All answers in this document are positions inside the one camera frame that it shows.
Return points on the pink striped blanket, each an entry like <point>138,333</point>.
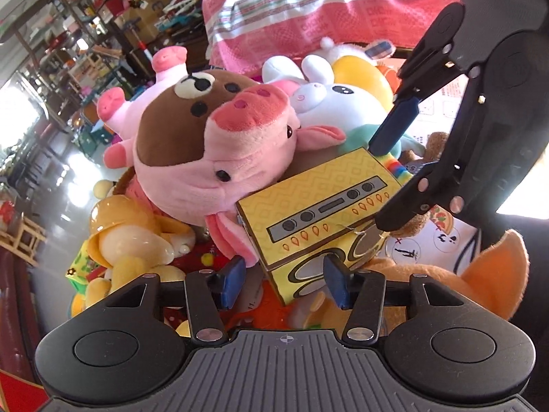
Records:
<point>326,8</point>

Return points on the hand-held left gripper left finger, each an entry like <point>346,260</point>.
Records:
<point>233,285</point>

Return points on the white bunny plush toy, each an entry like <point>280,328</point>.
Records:
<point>339,103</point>

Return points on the yellow cardboard toy radio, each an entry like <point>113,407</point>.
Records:
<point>326,189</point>

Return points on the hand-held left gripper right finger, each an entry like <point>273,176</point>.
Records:
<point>336,283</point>

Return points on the small brown plush toy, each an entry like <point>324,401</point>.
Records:
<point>433,148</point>

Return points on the white printed sheet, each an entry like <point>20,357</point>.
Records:
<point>446,240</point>

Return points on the orange fox plush toy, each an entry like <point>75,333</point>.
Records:
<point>484,274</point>

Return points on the yellow hat duck plush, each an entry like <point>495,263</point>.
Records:
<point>124,227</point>

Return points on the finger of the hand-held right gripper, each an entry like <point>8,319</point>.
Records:
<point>399,122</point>
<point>411,201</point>

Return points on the storage shelf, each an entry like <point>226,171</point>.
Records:
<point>73,38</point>

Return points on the pink pig plush toy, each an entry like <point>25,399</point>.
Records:
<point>240,158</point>

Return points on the yellow round plush toy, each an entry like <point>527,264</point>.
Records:
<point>360,77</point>

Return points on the pale yellow plush toy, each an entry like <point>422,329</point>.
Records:
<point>124,277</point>

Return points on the wooden stool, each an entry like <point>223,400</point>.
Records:
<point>21,236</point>

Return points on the dark red sofa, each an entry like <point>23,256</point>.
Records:
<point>15,309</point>

